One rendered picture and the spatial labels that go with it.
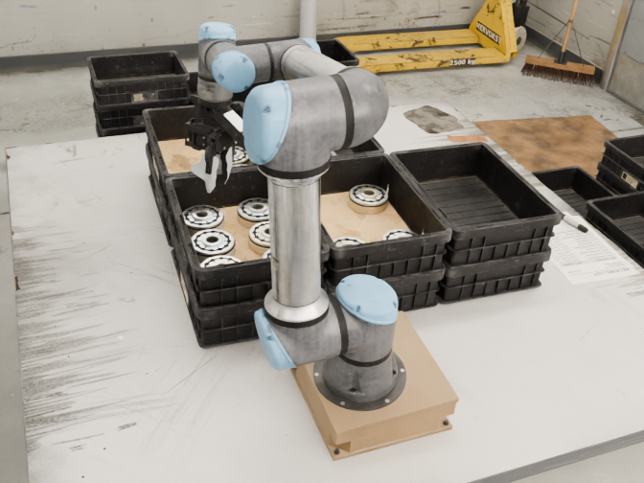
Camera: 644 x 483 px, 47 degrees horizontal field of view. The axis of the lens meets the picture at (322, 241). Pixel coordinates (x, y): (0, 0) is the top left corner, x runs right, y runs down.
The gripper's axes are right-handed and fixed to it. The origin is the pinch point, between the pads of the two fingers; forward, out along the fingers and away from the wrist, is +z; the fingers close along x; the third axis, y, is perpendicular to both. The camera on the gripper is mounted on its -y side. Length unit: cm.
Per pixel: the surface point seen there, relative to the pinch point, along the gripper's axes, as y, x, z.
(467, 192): -44, -58, 11
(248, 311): -16.5, 12.4, 21.5
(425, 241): -45.4, -15.3, 6.3
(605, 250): -83, -71, 22
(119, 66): 137, -133, 32
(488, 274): -59, -32, 19
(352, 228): -24.2, -24.9, 14.4
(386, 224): -31.1, -31.1, 13.7
